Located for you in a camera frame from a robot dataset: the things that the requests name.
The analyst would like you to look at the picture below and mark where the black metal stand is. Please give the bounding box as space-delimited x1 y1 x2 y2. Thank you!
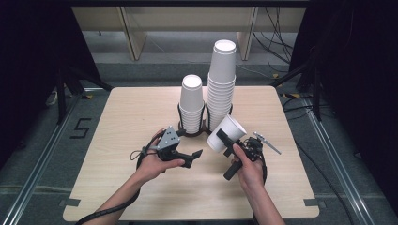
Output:
270 46 324 122
54 64 115 127

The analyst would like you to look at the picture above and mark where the pale wooden desk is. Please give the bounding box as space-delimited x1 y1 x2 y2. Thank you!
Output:
71 6 308 62

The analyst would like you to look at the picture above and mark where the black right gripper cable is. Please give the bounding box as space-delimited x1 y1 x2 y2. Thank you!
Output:
260 157 268 186

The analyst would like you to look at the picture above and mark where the black curtain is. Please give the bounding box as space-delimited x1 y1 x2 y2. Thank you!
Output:
0 0 106 163
290 0 398 215

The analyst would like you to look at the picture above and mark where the black wire cup holder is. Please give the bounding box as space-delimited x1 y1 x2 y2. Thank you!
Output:
176 102 234 138

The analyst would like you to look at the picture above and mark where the black floor cable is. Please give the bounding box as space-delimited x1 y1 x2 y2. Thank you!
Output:
283 97 356 225

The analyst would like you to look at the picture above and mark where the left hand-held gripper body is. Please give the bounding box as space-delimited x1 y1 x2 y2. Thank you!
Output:
149 125 186 163

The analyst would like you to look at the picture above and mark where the person's left hand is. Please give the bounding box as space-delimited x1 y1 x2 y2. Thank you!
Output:
134 127 186 186

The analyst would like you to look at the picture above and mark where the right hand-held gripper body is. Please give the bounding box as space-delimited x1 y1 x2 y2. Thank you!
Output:
223 130 283 182

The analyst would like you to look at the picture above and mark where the aluminium floor rail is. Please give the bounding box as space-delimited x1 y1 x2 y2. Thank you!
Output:
0 92 81 225
303 101 375 225

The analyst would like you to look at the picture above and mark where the person's right hand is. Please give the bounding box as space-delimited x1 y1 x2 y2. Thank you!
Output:
232 143 267 193

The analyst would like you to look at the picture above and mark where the single white paper cup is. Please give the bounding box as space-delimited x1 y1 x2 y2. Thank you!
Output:
206 113 248 154

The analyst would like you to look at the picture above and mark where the stack of white paper cups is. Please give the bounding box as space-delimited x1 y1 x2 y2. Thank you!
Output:
178 74 206 135
206 39 237 132

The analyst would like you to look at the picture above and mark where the black power cable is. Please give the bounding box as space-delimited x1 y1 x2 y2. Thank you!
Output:
265 6 294 64
253 31 291 66

